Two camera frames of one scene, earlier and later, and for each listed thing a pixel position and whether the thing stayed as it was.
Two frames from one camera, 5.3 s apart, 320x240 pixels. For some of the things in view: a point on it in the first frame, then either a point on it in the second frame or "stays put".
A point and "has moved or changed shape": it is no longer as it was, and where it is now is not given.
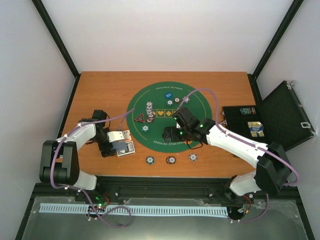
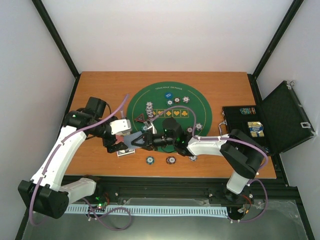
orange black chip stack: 171,160 stays put
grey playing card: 119,146 has moved or changed shape
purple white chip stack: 193,156 stays put
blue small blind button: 168,95 stays put
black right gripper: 166,135 -> 146,138
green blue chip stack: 150,160 stays put
